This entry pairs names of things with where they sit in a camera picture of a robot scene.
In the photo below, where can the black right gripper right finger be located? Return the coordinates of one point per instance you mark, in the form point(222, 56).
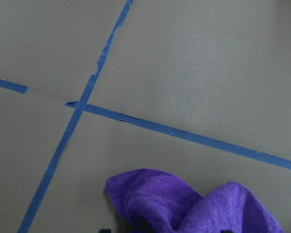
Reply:
point(226, 231)

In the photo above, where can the purple microfibre cloth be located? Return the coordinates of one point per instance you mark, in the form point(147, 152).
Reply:
point(154, 201)

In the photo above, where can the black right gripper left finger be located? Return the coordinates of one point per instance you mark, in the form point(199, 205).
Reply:
point(104, 231)

